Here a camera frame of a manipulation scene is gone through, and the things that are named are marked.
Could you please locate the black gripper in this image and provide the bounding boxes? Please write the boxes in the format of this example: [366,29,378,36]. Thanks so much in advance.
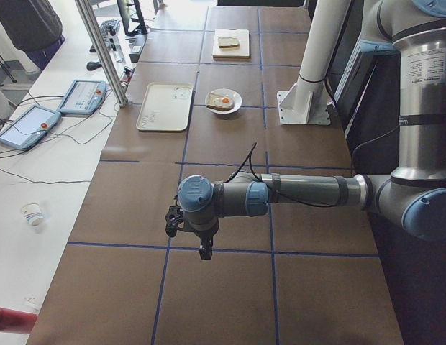
[196,230,216,261]

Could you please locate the egg toast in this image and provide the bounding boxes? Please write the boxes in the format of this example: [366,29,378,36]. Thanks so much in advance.
[206,93,234,111]

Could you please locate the white round plate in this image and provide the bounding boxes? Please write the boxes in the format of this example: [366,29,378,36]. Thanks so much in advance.
[207,88,242,114]

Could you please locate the bread slice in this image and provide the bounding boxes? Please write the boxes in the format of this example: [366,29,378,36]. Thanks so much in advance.
[217,37,240,49]

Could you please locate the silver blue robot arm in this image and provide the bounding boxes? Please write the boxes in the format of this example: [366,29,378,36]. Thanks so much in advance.
[165,1,446,260]

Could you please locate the cream plastic tray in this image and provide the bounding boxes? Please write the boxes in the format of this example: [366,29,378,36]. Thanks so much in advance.
[136,82,194,132]

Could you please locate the paper cup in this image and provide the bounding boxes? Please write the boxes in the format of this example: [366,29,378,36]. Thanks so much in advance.
[21,203,45,226]

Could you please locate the far teach pendant tablet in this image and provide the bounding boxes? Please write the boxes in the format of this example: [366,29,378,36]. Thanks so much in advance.
[57,80,107,116]

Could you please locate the teach pendant tablet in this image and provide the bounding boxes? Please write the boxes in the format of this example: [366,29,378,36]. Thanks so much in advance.
[57,80,107,116]
[0,106,62,150]

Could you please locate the wooden cutting board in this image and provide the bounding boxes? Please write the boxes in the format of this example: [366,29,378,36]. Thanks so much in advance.
[212,29,250,59]

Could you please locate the red cylinder object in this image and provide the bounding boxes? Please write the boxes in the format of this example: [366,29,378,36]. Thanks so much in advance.
[0,307,37,334]

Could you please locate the near teach pendant tablet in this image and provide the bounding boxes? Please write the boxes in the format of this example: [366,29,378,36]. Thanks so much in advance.
[0,106,62,150]

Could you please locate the black computer mouse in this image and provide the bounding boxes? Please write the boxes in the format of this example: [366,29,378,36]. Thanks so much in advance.
[86,61,101,71]

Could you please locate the black monitor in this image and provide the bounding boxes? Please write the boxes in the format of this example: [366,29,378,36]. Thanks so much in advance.
[117,0,148,37]

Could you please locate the black keyboard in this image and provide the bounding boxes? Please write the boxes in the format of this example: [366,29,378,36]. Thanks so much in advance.
[99,19,120,50]

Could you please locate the person in dark clothes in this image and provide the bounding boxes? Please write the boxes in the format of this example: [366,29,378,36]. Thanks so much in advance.
[0,0,65,70]

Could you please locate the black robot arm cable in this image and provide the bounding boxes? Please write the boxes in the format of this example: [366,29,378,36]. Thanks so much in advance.
[224,142,404,208]

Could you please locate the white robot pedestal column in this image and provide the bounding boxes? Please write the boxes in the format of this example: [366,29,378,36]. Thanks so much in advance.
[277,0,351,125]

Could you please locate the aluminium frame post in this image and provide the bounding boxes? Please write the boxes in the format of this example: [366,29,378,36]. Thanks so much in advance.
[75,0,129,108]

